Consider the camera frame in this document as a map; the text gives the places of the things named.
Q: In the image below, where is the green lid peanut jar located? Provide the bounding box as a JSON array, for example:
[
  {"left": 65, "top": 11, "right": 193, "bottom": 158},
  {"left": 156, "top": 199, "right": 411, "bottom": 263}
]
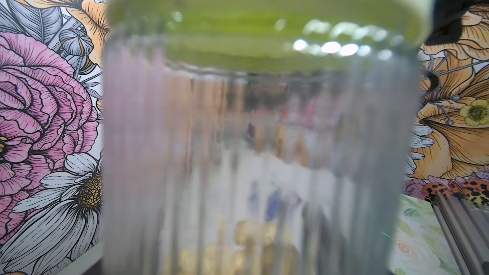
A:
[{"left": 102, "top": 0, "right": 433, "bottom": 274}]

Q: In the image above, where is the right aluminium corner post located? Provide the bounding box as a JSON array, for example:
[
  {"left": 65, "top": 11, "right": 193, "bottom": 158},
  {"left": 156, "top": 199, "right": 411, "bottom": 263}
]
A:
[{"left": 433, "top": 193, "right": 489, "bottom": 275}]

